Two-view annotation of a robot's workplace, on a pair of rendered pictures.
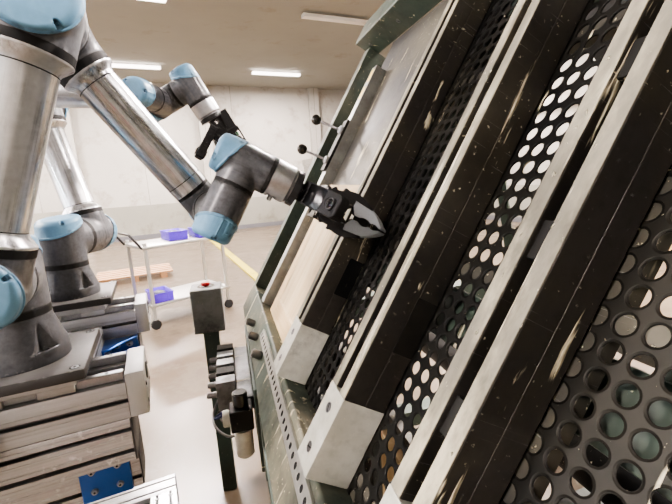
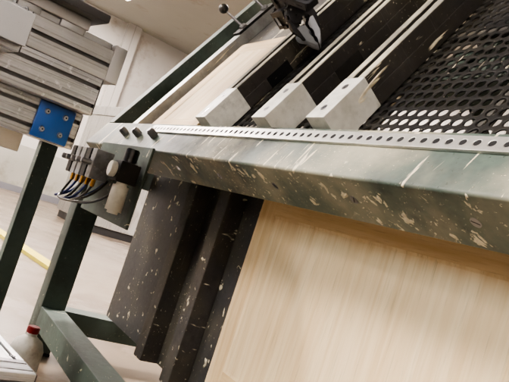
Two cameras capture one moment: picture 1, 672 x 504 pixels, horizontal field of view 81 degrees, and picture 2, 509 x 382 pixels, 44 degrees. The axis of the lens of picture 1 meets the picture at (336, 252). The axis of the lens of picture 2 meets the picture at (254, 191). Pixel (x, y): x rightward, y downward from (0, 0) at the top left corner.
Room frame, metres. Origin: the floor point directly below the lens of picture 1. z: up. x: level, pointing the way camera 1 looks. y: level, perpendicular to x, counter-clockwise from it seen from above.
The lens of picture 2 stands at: (-0.86, 0.38, 0.67)
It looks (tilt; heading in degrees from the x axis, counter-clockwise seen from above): 4 degrees up; 345
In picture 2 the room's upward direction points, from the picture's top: 18 degrees clockwise
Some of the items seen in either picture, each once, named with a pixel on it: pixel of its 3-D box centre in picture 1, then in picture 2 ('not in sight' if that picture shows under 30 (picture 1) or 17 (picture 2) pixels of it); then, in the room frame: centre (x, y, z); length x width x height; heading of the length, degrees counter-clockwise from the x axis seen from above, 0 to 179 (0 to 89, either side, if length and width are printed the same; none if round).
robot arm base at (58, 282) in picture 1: (68, 278); not in sight; (1.14, 0.79, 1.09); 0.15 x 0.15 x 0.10
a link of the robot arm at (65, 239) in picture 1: (62, 238); not in sight; (1.15, 0.79, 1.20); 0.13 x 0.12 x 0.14; 179
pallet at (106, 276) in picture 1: (135, 274); not in sight; (5.97, 3.10, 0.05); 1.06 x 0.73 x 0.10; 115
